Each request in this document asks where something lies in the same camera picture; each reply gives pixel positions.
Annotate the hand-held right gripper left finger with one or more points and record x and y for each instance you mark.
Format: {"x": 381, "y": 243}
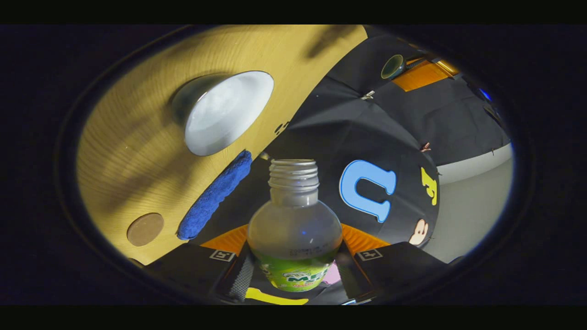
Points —
{"x": 240, "y": 279}

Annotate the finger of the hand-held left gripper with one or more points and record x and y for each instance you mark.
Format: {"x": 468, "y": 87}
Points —
{"x": 422, "y": 75}

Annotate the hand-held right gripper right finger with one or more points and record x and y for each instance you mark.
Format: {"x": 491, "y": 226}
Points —
{"x": 399, "y": 266}

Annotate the silver green water bottle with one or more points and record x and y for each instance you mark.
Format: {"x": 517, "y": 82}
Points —
{"x": 293, "y": 229}

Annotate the round brown coaster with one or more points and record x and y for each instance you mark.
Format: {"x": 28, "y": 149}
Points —
{"x": 145, "y": 229}

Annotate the dark blue teacup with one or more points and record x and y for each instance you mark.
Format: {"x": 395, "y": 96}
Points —
{"x": 224, "y": 112}

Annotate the white cloth clip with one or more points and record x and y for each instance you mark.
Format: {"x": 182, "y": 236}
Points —
{"x": 367, "y": 95}

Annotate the red-brown cloth clip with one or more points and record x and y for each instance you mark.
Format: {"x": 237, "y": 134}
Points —
{"x": 425, "y": 146}

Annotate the blue towel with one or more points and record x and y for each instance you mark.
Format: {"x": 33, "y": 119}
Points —
{"x": 213, "y": 197}

